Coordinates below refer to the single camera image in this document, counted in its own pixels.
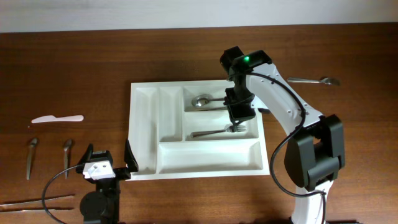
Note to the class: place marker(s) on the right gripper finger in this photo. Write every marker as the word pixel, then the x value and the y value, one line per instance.
pixel 240 113
pixel 229 98

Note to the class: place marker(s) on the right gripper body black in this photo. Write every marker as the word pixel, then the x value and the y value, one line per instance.
pixel 240 93

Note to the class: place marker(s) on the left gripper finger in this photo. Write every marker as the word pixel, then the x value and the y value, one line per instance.
pixel 87 155
pixel 129 158

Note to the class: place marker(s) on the steel fork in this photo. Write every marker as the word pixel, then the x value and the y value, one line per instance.
pixel 327 81
pixel 228 129

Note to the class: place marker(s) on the large steel spoon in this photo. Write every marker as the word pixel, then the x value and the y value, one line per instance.
pixel 210 109
pixel 202 100

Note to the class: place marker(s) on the steel fork top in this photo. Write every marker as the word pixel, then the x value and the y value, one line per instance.
pixel 327 81

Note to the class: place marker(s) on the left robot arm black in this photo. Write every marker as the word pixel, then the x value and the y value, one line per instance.
pixel 102 204

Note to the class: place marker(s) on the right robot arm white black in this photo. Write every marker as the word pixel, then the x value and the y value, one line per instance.
pixel 306 163

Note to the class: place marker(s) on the small steel teaspoon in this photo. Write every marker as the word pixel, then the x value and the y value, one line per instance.
pixel 67 146
pixel 32 146

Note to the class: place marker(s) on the pink plastic knife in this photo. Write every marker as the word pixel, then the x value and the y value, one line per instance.
pixel 52 118

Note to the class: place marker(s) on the small steel teaspoon far left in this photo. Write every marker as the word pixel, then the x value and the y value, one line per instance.
pixel 32 146

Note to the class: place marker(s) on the white plastic cutlery tray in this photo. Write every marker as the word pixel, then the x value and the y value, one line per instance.
pixel 161 119

